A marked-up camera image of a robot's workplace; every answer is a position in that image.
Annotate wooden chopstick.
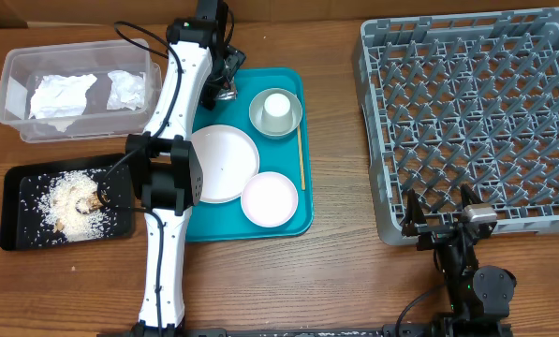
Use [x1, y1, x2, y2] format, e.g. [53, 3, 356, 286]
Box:
[297, 125, 306, 191]

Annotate small white plate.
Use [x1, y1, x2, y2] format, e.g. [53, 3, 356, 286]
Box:
[241, 171, 299, 228]

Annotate grey bowl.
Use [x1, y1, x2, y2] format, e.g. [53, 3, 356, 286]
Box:
[249, 88, 303, 139]

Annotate large white plate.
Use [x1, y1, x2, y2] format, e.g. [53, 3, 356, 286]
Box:
[191, 125, 260, 204]

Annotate spilled rice pile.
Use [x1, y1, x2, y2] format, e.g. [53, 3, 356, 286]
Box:
[19, 168, 118, 247]

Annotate teal plastic serving tray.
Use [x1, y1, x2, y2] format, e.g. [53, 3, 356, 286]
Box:
[186, 67, 314, 242]

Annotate clear plastic storage bin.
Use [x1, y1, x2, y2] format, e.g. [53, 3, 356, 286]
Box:
[0, 39, 162, 143]

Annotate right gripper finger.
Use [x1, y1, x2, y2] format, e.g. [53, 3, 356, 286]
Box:
[460, 183, 482, 207]
[402, 188, 427, 227]

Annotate white paper cup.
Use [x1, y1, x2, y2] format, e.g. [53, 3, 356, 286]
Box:
[261, 93, 293, 134]

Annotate black plastic tray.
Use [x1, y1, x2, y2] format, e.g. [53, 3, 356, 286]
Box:
[0, 154, 135, 251]

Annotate brown food scrap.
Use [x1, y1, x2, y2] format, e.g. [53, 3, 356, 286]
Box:
[75, 192, 103, 214]

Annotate grey dishwasher rack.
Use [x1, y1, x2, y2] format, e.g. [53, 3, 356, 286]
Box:
[353, 7, 559, 245]

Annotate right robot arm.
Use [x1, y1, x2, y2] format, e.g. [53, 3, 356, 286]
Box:
[394, 184, 517, 337]

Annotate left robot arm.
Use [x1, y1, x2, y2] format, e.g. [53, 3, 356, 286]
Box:
[125, 0, 245, 336]

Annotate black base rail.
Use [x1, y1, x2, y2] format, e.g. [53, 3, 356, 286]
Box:
[175, 325, 437, 337]

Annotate white paper napkin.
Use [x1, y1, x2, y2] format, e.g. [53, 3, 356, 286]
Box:
[29, 74, 97, 132]

